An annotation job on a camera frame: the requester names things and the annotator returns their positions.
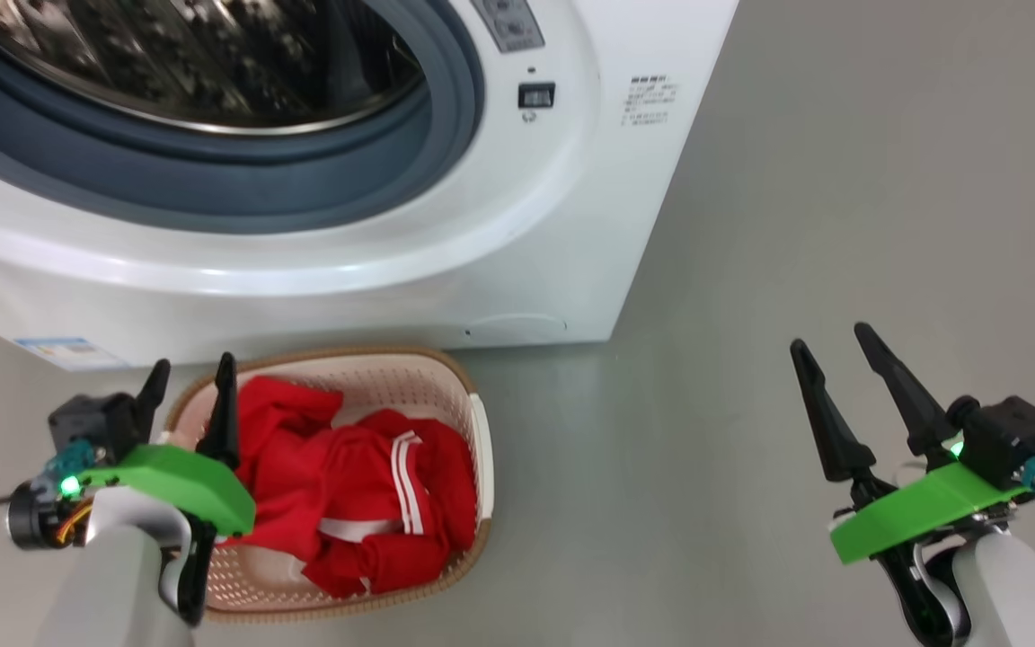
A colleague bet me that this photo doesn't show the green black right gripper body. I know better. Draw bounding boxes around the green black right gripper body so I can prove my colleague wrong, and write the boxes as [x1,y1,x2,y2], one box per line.
[829,462,1031,647]

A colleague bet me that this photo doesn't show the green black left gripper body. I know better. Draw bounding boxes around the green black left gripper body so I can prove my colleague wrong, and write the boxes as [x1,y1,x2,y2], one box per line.
[81,444,257,626]

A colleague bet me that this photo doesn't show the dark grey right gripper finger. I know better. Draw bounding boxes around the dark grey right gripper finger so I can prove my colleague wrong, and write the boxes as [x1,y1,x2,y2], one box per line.
[789,338,879,483]
[854,323,960,469]

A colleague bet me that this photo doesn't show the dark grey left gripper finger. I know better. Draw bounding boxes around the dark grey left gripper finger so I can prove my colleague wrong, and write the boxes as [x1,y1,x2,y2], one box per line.
[131,358,172,443]
[196,351,241,469]

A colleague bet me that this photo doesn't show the red clothing with white stripes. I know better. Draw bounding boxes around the red clothing with white stripes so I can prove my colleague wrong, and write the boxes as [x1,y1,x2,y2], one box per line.
[217,376,480,599]

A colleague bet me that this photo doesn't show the cream perforated laundry basket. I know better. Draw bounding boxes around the cream perforated laundry basket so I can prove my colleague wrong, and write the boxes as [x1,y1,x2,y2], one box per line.
[163,346,494,625]

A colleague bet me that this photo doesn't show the grey rubber door seal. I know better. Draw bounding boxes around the grey rubber door seal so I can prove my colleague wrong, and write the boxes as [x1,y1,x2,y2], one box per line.
[0,0,488,236]

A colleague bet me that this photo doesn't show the white front-load washing machine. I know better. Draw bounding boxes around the white front-load washing machine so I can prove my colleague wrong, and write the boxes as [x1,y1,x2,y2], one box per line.
[0,0,740,371]

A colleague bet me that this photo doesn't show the blue white energy label sticker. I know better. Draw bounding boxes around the blue white energy label sticker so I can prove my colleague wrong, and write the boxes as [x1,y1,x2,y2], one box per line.
[13,336,128,372]

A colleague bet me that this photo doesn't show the stainless steel washer drum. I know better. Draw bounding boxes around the stainless steel washer drum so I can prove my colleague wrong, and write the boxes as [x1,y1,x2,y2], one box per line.
[0,0,429,136]

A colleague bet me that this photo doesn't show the printed text label on washer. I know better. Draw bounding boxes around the printed text label on washer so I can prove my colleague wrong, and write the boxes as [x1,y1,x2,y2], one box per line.
[622,75,683,128]

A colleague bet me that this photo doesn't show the grey washer control panel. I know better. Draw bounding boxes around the grey washer control panel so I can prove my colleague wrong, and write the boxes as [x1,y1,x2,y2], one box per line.
[470,0,546,54]

